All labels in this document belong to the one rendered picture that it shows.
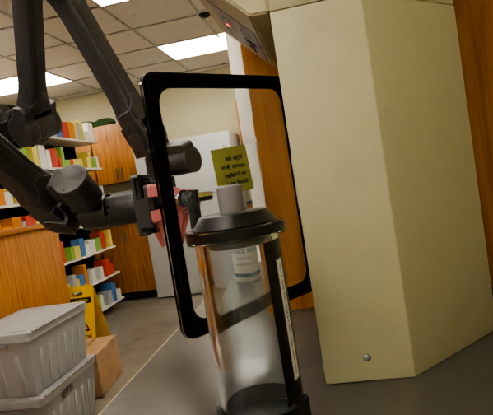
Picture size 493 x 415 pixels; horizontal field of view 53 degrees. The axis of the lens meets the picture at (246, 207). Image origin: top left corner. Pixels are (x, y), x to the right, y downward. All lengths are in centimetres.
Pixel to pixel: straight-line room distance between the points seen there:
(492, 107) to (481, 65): 8
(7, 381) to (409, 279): 243
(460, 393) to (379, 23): 44
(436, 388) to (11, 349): 235
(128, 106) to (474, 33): 69
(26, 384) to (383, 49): 246
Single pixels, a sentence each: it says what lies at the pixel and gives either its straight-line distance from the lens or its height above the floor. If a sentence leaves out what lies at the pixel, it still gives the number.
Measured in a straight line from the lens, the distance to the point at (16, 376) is 282.
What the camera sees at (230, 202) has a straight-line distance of 53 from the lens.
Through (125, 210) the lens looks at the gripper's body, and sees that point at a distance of 84.
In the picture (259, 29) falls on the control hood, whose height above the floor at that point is 141.
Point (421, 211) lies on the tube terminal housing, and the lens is 68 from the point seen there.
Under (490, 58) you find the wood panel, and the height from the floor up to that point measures 136.
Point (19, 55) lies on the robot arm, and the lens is 129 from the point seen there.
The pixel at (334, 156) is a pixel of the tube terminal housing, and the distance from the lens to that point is 62.
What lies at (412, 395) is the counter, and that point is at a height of 94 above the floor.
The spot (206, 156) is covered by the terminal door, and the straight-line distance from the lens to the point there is 79.
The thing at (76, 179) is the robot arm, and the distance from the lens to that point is 82.
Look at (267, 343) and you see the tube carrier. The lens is 52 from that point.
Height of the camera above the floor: 121
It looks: 3 degrees down
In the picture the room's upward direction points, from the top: 9 degrees counter-clockwise
